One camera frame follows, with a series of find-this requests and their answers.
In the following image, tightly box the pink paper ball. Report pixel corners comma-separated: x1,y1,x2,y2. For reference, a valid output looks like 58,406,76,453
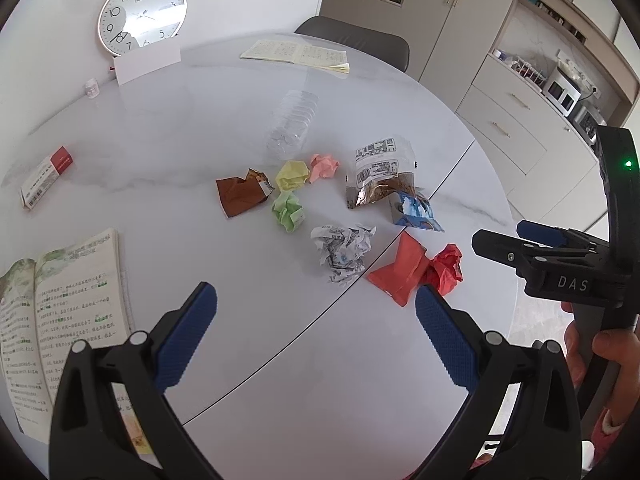
308,153,341,184

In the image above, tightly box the wall shelf with books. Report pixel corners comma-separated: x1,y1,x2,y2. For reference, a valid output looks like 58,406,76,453
517,0,618,50

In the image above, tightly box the clear plastic bottle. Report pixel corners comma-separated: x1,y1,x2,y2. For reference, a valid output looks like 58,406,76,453
265,89,320,158

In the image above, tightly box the open yellow notebook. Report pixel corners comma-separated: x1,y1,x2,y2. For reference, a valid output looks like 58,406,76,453
240,39,351,75

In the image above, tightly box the red paper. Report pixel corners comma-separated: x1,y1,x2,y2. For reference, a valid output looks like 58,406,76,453
420,243,464,295

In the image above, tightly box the drawer cabinet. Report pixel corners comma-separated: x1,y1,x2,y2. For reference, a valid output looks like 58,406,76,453
455,55,616,233

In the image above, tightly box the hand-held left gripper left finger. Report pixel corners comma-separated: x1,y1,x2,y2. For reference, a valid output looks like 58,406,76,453
48,281,223,480

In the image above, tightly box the grey chair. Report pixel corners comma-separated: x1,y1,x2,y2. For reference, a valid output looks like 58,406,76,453
294,16,411,72

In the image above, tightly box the printed white paper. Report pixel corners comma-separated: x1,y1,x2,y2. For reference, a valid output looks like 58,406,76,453
310,224,377,285

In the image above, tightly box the wire dish rack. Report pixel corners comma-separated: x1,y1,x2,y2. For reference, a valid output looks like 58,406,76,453
510,55,546,92

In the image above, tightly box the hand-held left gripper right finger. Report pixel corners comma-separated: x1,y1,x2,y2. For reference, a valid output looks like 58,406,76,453
412,284,586,480

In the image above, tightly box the brown wrapper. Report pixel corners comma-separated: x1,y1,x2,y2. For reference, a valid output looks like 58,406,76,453
216,169,275,219

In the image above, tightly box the beige tall wardrobe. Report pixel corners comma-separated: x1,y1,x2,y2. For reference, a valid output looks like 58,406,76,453
417,0,528,83

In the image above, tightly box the silver kitchen appliance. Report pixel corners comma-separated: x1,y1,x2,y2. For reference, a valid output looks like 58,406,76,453
570,100,608,147

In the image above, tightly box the open textbook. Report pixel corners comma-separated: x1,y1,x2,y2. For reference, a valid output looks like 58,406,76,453
0,228,153,453

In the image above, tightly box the red and white box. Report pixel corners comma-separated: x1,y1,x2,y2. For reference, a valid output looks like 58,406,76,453
19,146,74,211

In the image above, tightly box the white toaster oven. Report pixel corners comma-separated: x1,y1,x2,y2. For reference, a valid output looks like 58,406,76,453
544,66,583,113

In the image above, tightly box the white card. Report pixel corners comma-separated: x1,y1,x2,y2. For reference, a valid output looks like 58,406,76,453
112,40,182,86

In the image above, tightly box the green paper ball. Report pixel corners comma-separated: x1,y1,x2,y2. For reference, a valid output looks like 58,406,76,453
271,191,306,233

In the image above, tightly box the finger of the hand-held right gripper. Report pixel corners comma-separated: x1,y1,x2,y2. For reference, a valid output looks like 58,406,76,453
516,219,609,252
471,228,609,280

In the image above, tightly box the red-orange wrapper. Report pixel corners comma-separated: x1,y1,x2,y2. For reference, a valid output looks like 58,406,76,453
366,231,431,307

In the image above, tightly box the round white wall clock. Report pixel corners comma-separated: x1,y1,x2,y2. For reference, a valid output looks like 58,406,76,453
96,0,187,57

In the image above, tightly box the blue wrapper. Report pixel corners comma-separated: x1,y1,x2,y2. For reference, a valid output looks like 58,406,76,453
389,191,445,233

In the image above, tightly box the person's right hand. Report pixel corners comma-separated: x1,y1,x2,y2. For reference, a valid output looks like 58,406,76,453
560,301,640,390

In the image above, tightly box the yellow paper ball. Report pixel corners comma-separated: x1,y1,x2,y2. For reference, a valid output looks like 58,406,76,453
275,160,310,192

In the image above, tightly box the clear snack bag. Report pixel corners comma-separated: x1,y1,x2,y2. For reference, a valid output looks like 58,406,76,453
345,135,426,209

